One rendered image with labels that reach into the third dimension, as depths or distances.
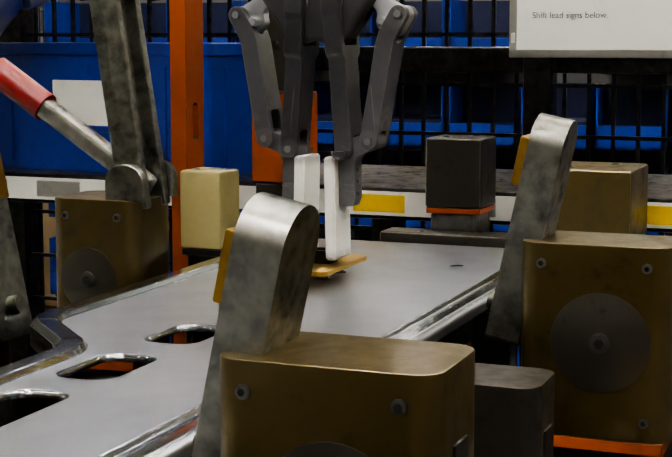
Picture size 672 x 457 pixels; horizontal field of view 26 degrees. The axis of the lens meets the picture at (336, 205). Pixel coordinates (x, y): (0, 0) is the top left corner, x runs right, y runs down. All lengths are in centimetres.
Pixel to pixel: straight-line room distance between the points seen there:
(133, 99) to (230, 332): 50
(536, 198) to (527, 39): 64
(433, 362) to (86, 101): 98
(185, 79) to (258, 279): 59
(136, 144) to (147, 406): 40
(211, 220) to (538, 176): 32
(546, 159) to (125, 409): 33
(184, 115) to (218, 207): 8
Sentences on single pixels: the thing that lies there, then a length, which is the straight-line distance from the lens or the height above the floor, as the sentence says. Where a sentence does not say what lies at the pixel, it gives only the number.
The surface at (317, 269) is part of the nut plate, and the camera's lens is 97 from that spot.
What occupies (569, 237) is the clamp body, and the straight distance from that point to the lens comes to 89.
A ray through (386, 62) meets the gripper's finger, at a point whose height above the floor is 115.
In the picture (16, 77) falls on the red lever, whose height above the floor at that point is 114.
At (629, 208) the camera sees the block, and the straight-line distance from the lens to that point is 118.
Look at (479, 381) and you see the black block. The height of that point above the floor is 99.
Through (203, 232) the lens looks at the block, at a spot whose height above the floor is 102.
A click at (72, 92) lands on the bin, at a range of 150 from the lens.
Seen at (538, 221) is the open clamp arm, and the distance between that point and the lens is 88.
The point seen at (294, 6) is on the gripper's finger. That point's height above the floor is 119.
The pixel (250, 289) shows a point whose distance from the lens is 56.
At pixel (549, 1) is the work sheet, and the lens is 150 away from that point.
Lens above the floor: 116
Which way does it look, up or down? 7 degrees down
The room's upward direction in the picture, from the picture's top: straight up
